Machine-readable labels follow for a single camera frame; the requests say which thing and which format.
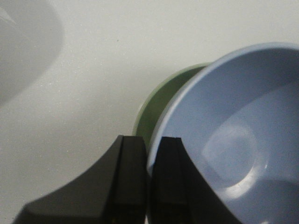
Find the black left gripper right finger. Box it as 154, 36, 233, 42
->
149, 137, 238, 224

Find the green bowl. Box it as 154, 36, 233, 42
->
132, 63, 210, 150

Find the blue bowl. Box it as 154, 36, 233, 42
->
147, 42, 299, 224

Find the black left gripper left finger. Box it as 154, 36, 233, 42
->
14, 135, 147, 224

